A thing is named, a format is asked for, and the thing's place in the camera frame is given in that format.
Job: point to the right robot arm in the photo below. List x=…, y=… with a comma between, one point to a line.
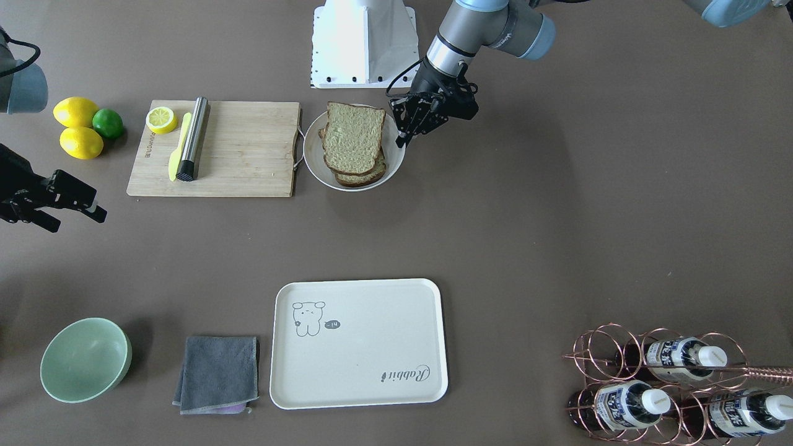
x=24, y=87

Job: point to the wooden cutting board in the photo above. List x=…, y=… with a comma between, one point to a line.
x=248, y=150

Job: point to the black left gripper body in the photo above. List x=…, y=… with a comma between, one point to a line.
x=426, y=80

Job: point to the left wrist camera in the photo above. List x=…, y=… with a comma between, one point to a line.
x=457, y=99

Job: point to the half lemon slice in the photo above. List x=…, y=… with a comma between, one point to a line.
x=161, y=120

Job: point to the white round plate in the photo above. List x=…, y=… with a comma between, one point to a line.
x=313, y=154

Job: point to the yellow lemon near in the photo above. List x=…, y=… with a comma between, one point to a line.
x=81, y=143

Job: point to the steel muddler black tip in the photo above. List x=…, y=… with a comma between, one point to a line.
x=186, y=170

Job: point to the tea bottle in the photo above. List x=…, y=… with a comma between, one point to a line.
x=745, y=413
x=685, y=360
x=617, y=407

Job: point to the bread slice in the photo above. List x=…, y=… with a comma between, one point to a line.
x=357, y=121
x=362, y=176

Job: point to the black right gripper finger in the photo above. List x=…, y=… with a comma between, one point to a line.
x=60, y=191

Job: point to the tea bottle front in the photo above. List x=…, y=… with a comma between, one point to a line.
x=617, y=407

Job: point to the copper wire bottle rack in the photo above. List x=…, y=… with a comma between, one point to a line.
x=664, y=387

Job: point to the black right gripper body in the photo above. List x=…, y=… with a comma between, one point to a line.
x=17, y=175

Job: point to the green lime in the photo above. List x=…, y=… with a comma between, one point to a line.
x=108, y=124

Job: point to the green ceramic bowl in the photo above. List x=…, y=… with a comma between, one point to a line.
x=84, y=360

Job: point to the bread slice under egg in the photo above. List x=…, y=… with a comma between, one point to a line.
x=362, y=176

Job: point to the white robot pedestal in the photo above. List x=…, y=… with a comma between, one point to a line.
x=363, y=44

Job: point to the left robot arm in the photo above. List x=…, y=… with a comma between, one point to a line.
x=546, y=77

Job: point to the yellow lemon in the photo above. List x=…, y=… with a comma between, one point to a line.
x=75, y=112
x=81, y=143

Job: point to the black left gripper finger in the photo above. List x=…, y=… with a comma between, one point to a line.
x=415, y=114

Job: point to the yellow plastic knife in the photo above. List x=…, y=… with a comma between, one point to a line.
x=176, y=156

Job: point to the cream rabbit tray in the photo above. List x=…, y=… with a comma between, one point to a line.
x=358, y=343

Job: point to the yellow lemon far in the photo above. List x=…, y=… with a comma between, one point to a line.
x=75, y=112

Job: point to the grey folded cloth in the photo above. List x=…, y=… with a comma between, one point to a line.
x=219, y=375

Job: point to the tea bottle back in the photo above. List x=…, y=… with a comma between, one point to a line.
x=685, y=360

